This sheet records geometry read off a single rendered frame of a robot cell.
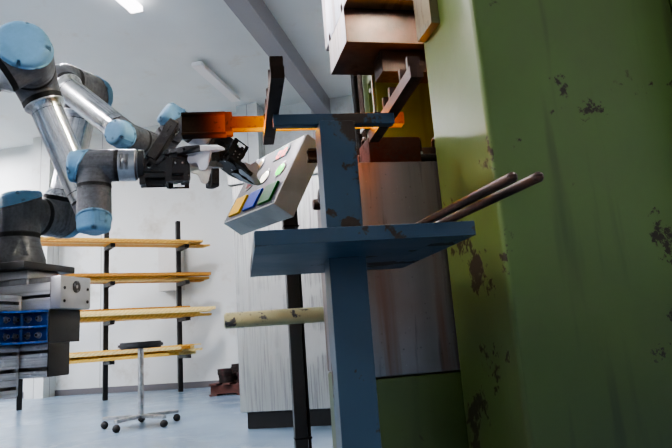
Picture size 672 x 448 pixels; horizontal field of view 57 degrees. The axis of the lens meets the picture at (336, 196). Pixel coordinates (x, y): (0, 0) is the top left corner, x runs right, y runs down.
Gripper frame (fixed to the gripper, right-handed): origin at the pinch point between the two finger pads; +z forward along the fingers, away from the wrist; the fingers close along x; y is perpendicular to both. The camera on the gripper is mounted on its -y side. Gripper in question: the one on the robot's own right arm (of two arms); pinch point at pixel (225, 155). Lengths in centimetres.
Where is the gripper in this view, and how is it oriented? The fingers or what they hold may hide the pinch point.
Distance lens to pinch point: 152.0
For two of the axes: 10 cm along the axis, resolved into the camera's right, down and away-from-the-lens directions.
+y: 0.7, 9.7, -2.2
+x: 2.0, -2.3, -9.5
